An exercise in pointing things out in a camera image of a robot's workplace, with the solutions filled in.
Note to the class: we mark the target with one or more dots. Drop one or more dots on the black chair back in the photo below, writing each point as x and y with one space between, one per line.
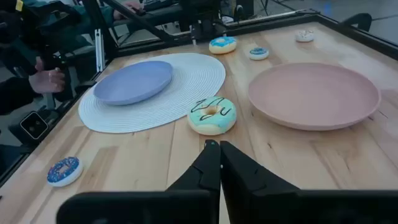
357 20

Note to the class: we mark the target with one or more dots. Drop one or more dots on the pink plate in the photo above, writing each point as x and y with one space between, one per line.
314 93

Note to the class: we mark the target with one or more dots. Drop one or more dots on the white woven round placemat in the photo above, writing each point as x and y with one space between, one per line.
155 118

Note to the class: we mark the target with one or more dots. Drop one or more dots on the large blue iced donut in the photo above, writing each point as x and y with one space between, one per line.
227 48

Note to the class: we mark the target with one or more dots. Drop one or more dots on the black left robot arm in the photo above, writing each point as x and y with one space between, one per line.
199 11

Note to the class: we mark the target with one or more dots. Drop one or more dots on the large mint donut black drizzle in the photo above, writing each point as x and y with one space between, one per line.
214 124

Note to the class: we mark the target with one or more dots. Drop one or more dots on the small teal iced donut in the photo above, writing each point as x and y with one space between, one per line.
258 56

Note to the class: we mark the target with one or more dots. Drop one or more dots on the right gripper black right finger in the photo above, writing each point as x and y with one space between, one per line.
264 205

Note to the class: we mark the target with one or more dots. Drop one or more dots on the person's hand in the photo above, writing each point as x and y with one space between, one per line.
127 7
46 81

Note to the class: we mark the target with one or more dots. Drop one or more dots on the small white iced donut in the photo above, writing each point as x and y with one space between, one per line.
304 39

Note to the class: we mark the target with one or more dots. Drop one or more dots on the black box white outline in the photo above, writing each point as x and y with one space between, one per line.
34 125

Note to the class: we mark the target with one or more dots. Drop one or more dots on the person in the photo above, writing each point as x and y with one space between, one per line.
15 93

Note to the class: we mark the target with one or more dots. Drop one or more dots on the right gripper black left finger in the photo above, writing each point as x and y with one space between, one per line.
186 205

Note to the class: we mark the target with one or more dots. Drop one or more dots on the small navy sprinkled donut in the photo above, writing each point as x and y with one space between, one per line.
74 169

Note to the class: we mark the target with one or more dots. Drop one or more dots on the purple plate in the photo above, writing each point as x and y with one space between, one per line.
133 82

